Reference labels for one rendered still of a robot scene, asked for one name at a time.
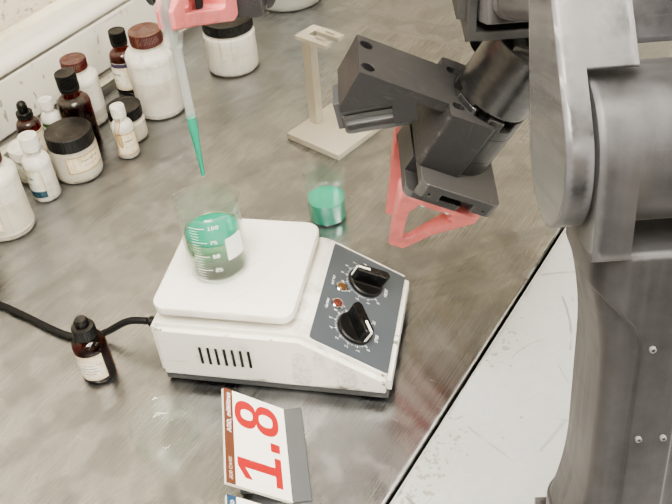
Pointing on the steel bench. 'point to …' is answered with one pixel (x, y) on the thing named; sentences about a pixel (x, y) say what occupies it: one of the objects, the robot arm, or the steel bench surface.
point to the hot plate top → (267, 292)
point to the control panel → (328, 327)
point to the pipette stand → (336, 144)
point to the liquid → (196, 142)
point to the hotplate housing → (272, 346)
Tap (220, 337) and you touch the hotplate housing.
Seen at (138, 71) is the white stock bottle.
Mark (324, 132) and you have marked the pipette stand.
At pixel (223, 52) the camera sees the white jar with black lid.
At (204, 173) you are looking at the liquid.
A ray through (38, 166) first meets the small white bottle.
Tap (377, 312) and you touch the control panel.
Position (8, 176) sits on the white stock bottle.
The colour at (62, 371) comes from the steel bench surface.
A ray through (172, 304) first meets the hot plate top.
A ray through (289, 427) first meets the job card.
